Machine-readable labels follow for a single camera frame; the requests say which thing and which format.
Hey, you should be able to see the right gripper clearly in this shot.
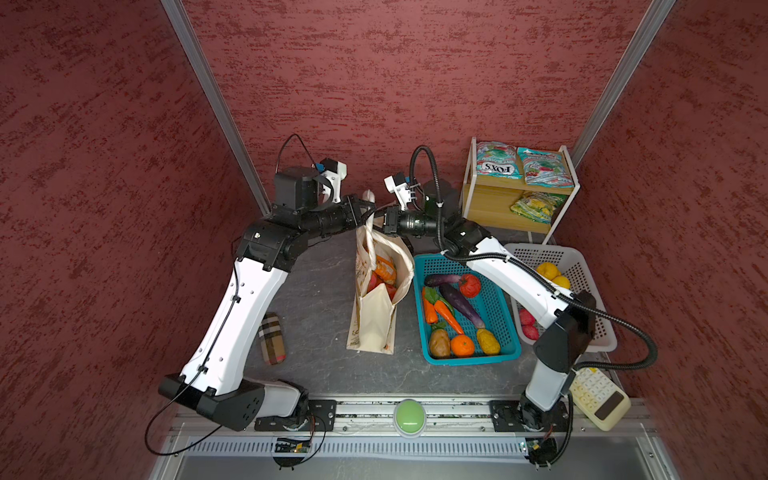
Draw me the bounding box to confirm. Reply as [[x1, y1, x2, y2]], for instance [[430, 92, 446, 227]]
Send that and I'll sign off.
[[364, 205, 444, 238]]

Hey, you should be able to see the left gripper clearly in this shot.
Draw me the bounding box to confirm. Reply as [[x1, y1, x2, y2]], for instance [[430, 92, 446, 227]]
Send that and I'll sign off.
[[301, 193, 376, 238]]

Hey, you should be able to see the orange candy bag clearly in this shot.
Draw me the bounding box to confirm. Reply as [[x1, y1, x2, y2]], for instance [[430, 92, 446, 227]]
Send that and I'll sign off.
[[374, 255, 397, 285]]

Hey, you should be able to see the cream canvas grocery bag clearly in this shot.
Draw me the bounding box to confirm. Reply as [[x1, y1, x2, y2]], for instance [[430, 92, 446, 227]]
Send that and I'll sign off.
[[347, 216, 415, 355]]

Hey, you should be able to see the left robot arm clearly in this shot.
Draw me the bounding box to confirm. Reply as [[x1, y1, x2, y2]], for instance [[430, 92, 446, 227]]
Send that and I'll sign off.
[[159, 158, 376, 431]]

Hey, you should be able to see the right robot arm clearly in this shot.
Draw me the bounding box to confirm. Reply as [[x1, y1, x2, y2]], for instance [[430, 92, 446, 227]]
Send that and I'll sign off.
[[383, 145, 658, 431]]

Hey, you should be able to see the teal candy bag left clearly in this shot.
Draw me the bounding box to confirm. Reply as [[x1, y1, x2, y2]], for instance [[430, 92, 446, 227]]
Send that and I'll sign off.
[[476, 141, 523, 180]]

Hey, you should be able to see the teal candy bag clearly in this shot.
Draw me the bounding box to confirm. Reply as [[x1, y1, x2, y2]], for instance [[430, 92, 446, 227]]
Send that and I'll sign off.
[[476, 141, 523, 180], [517, 147, 575, 188]]

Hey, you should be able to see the green yellow candy bag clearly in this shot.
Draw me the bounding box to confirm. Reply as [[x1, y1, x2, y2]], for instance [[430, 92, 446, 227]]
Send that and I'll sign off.
[[510, 191, 568, 224]]

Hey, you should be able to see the teal candy bag right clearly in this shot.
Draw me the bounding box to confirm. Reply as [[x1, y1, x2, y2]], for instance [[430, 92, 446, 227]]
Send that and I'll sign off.
[[517, 147, 575, 188]]

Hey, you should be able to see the light purple eggplant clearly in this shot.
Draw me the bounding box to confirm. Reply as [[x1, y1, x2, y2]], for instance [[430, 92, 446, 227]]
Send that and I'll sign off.
[[424, 274, 462, 287]]

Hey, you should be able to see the orange carrot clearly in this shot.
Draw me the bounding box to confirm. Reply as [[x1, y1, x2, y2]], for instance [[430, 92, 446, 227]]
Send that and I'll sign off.
[[433, 300, 464, 335], [422, 288, 438, 325]]

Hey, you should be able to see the white wooden shelf rack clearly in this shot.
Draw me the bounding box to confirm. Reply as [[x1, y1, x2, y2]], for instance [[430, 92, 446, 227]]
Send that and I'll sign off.
[[460, 137, 581, 245]]

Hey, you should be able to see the teal plastic basket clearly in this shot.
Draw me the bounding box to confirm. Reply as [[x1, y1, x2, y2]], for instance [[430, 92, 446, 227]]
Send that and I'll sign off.
[[412, 253, 523, 367]]

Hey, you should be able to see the potato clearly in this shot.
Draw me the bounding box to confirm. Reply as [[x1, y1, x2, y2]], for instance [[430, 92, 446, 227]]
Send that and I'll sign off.
[[428, 329, 451, 360]]

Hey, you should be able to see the orange tangerine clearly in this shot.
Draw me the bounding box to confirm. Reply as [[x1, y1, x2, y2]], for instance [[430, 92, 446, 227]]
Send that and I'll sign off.
[[450, 335, 475, 358]]

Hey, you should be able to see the plaid case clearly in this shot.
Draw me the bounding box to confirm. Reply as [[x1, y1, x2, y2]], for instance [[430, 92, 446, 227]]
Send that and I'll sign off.
[[257, 313, 286, 365]]

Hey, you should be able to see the yellow corn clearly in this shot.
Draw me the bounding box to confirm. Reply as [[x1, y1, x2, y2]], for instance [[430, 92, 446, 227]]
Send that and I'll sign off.
[[476, 329, 501, 356]]

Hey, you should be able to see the yellow bell pepper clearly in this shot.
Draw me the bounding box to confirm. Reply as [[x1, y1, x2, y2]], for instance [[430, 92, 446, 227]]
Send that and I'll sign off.
[[536, 262, 561, 281]]

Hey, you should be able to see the yellow lemon white basket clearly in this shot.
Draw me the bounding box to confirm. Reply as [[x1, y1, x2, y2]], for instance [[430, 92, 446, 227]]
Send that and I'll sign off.
[[552, 275, 571, 290]]

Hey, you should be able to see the white plastic basket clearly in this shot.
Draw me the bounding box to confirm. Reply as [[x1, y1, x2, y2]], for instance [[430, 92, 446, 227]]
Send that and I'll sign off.
[[505, 243, 618, 353]]

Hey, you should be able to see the green push button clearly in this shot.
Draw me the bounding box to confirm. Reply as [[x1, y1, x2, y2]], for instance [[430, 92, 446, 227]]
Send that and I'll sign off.
[[393, 399, 427, 438]]

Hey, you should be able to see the cream calculator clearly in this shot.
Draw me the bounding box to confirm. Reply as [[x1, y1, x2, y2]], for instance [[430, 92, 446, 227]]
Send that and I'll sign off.
[[570, 368, 631, 432]]

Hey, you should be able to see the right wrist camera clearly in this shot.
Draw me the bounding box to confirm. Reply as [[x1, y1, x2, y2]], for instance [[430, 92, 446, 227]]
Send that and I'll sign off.
[[384, 172, 415, 211]]

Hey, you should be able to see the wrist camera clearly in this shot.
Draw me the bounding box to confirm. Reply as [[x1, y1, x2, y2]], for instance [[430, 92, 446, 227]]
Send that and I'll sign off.
[[316, 158, 347, 204], [384, 172, 415, 211]]

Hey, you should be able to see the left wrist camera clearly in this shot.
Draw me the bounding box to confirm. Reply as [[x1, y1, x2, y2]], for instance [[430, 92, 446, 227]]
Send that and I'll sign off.
[[316, 158, 347, 204]]

